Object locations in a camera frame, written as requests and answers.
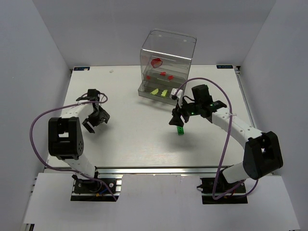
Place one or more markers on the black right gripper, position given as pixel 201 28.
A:
pixel 178 112

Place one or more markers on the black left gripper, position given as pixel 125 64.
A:
pixel 96 119

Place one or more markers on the green lego plate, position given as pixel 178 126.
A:
pixel 180 130

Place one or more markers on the yellow-green lego wedge piece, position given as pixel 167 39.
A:
pixel 155 91

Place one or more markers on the large red lego piece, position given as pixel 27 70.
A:
pixel 155 63

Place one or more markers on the clear drawer container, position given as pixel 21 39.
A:
pixel 176 51

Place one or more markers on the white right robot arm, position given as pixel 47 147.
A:
pixel 262 153

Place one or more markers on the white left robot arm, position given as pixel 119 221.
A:
pixel 65 139

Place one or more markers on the blue label left corner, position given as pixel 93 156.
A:
pixel 81 68

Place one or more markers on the blue label corner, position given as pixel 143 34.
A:
pixel 221 66
pixel 81 68

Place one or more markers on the blue label right corner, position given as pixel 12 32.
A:
pixel 221 66

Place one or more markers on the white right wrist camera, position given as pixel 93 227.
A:
pixel 176 94

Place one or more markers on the aluminium table front rail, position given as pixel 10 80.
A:
pixel 157 170

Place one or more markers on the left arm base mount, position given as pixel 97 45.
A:
pixel 85 190

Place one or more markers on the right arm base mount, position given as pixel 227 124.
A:
pixel 236 196

